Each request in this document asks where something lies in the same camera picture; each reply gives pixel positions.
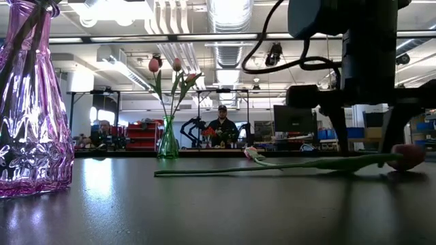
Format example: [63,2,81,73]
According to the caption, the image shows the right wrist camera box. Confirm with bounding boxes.
[287,0,411,39]

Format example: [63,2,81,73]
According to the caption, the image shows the pale pink artificial tulip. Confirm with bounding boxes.
[243,146,283,171]

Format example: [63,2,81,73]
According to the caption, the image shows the white building column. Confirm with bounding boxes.
[349,103,389,151]

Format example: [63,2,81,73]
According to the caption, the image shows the black overhead light bar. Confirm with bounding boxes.
[47,30,436,44]

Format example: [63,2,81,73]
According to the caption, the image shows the green glass vase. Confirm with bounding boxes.
[156,114,180,159]

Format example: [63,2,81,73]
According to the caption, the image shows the brown cardboard box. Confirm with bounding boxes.
[364,127,387,140]

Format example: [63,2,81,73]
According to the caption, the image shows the black computer monitor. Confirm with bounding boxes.
[273,104,318,140]

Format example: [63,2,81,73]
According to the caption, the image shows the orange artificial tulip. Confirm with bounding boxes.
[172,71,204,118]

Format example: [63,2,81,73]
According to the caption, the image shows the purple ribbed glass vase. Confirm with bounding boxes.
[0,0,75,199]

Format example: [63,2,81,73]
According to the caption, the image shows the red artificial tulip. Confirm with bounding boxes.
[153,143,426,178]

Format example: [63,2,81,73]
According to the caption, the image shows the person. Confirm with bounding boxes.
[206,104,240,149]
[89,119,119,150]

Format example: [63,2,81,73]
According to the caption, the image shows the red tool cabinet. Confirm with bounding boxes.
[125,118,164,151]

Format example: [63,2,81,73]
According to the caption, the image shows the black hanging ceiling camera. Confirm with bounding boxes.
[264,42,283,74]

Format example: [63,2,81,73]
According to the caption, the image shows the blue storage bins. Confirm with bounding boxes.
[317,127,365,140]

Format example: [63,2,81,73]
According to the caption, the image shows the black cabinet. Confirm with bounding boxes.
[362,111,389,130]

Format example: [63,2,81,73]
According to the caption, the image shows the dark flower stem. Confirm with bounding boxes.
[23,1,48,89]
[0,1,48,103]

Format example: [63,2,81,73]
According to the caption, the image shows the blue shelf bins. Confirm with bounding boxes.
[414,120,436,132]

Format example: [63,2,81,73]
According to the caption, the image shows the silver ceiling duct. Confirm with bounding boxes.
[205,0,255,108]

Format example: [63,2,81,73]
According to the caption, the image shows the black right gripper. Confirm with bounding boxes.
[285,32,436,168]

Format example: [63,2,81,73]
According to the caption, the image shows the red orange flower bunch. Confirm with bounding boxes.
[201,126,217,148]

